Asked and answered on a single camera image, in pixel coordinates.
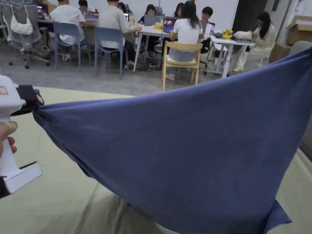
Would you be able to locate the bed with pale green sheet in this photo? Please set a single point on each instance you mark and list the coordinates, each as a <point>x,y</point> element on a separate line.
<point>48,185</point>

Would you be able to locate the person's left hand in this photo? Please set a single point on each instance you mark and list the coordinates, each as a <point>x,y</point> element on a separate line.
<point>5,132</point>

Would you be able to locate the dark blue shirt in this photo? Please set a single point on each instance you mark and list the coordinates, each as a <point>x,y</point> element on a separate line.
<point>175,146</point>

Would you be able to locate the brown carton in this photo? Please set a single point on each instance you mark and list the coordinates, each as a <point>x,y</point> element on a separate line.
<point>280,52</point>
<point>299,30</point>

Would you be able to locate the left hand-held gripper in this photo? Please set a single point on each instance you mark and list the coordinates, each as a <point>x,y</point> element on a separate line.
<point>8,96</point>

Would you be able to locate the group of people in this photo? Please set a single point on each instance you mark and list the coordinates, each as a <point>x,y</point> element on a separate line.
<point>112,22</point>

